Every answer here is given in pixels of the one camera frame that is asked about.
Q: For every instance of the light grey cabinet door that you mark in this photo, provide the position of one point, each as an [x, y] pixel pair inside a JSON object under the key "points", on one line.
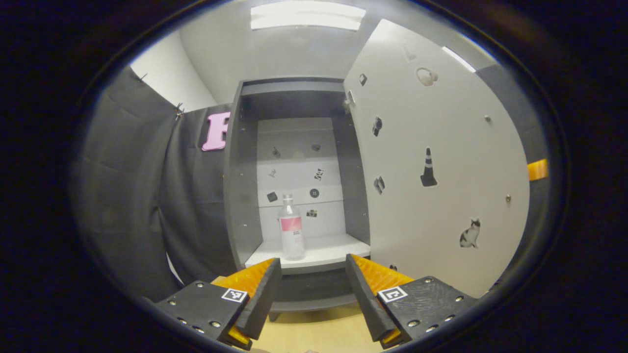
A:
{"points": [[441, 122]]}

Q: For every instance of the wide ceiling light panel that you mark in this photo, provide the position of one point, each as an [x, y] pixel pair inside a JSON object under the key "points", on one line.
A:
{"points": [[306, 15]]}

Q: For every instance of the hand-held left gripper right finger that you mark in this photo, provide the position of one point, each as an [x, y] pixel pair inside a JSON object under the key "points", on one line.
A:
{"points": [[365, 304]]}

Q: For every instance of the black backdrop cloth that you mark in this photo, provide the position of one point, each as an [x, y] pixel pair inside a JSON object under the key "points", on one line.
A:
{"points": [[127, 196]]}

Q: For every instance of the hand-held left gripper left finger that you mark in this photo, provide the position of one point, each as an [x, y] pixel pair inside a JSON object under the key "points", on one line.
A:
{"points": [[262, 299]]}

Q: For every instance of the clear bottle with pink label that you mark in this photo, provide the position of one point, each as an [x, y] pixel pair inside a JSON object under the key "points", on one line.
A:
{"points": [[292, 230]]}

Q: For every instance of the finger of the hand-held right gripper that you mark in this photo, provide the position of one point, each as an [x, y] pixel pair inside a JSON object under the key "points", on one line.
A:
{"points": [[537, 169]]}

